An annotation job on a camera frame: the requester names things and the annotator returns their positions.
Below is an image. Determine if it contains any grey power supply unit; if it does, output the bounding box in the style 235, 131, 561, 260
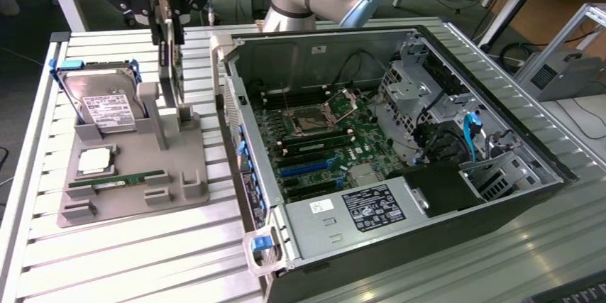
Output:
283, 177, 430, 261

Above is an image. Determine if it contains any black keyboard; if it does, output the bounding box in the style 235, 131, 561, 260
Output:
523, 274, 606, 303

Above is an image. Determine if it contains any RAM slot with white latches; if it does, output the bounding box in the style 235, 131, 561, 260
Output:
276, 129, 355, 148
262, 92, 331, 104
259, 84, 328, 97

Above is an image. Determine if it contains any black open PC case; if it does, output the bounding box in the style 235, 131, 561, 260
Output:
207, 25, 579, 303

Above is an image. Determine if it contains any grey computer tower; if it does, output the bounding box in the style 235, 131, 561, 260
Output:
513, 49, 606, 104

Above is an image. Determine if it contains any aluminium profile frame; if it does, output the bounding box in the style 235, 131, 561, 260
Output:
513, 3, 606, 84

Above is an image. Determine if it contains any green RAM stick white label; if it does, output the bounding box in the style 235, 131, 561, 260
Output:
283, 136, 357, 157

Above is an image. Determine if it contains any grey parts rack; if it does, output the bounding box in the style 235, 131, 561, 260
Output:
56, 81, 212, 229

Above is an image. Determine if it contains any blue expansion slot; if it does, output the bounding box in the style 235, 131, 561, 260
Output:
279, 161, 335, 178

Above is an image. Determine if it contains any hard disk drive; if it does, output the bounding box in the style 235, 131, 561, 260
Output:
47, 57, 143, 123

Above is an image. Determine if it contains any metal socket cover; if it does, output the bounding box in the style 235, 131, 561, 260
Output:
320, 88, 363, 123

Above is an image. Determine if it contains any CPU socket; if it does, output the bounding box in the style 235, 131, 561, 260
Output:
286, 104, 341, 137

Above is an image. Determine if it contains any silver hard disk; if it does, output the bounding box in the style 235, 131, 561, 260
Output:
60, 68, 146, 130

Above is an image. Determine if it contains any black looped cable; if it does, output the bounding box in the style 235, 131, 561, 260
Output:
331, 50, 397, 86

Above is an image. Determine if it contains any black plastic shroud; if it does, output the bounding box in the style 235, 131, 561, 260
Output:
386, 160, 489, 219

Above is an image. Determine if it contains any black power cable bundle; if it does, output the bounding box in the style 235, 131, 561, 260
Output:
410, 88, 474, 167

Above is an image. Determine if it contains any silver CPU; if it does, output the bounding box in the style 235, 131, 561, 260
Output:
76, 148, 115, 172

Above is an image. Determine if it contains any perforated metal bay bracket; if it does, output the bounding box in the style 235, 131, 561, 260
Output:
459, 150, 567, 204

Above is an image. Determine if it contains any blue disk wire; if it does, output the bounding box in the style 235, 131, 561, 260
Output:
466, 113, 483, 164

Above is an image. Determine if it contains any long black expansion slot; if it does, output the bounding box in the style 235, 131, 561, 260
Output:
286, 185, 345, 203
275, 153, 332, 170
283, 179, 342, 196

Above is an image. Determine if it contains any metal disk bay cage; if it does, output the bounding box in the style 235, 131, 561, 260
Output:
378, 38, 479, 133

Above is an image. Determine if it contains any green graphics card metal bracket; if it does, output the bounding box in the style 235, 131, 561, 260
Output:
146, 0, 187, 109

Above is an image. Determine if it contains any silver chipset heat sink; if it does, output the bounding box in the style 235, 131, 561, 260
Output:
350, 164, 385, 185

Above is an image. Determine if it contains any green motherboard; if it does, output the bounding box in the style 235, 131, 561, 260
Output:
250, 82, 418, 204

